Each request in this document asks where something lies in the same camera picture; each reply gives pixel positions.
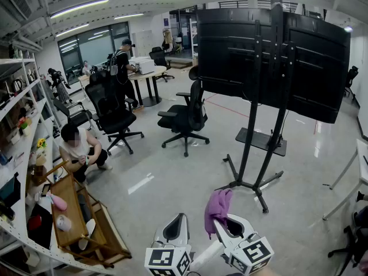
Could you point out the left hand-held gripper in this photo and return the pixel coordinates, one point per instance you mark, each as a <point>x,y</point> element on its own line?
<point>166,260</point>

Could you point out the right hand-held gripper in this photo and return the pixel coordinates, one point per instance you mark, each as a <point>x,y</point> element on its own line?
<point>253,254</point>

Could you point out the purple cloth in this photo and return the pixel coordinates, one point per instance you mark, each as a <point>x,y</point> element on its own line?
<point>217,206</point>

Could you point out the large black TV back panel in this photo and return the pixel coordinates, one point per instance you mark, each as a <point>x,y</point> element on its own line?
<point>230,53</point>

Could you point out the person's right forearm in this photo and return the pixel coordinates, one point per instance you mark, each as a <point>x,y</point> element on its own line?
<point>268,272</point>

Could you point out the white slippers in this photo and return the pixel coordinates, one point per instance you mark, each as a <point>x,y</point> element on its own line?
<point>89,229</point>

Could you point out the wooden trolley cart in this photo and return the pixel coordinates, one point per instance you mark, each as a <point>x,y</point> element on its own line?
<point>69,206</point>

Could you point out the white pink roll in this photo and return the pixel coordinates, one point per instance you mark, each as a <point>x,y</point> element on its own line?
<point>63,223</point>

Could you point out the black mesh office chair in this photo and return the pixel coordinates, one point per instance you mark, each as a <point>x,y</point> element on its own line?
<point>184,119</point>

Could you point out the pink bottle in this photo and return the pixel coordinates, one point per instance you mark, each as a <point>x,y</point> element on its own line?
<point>59,203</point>

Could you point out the grey office chair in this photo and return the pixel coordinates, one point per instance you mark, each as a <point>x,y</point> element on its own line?
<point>358,240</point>

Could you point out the black bag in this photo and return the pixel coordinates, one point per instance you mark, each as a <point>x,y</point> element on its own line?
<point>40,226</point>

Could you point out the black high-back office chair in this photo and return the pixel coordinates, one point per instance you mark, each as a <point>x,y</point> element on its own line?
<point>106,102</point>

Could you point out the black chair with chrome arms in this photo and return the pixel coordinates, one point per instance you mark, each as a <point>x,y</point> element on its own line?
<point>77,116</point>

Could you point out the yellow sunflowers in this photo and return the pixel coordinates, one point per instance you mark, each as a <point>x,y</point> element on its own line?
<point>41,143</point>

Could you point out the round wooden table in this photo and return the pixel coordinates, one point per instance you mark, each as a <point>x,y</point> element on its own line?
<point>149,73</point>

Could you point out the white box appliance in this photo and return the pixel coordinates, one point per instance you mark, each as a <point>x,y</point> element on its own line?
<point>146,66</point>

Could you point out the white metal shelf unit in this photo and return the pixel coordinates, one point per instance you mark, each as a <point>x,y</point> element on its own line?
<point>31,119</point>

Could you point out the red potted plant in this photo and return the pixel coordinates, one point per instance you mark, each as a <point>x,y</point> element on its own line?
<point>24,125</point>

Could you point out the coats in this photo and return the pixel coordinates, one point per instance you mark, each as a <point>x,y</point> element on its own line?
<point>168,42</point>

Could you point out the white lockers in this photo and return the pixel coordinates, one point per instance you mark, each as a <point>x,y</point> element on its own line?
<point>142,43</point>

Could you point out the large glass window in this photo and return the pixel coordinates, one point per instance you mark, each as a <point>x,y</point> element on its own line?
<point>92,50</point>

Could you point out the long ceiling light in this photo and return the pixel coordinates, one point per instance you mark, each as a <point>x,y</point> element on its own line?
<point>80,7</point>
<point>129,16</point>
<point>72,30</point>

